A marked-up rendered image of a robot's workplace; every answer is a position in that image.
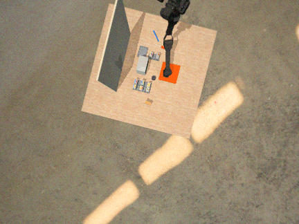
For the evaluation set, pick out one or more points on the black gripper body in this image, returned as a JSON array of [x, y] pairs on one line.
[[172, 3]]

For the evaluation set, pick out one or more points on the grey flat panel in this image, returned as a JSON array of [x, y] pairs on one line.
[[114, 52]]

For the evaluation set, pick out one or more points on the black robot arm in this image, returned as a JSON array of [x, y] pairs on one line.
[[167, 13]]

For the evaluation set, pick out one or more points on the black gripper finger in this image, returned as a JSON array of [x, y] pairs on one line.
[[180, 4]]

